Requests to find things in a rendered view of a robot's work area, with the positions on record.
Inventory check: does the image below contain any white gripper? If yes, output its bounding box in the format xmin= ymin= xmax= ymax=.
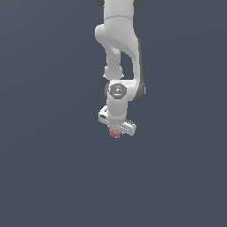
xmin=98 ymin=106 xmax=137 ymax=137

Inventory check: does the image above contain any small pink lumpy object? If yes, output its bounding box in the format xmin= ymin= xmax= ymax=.
xmin=108 ymin=127 xmax=122 ymax=139

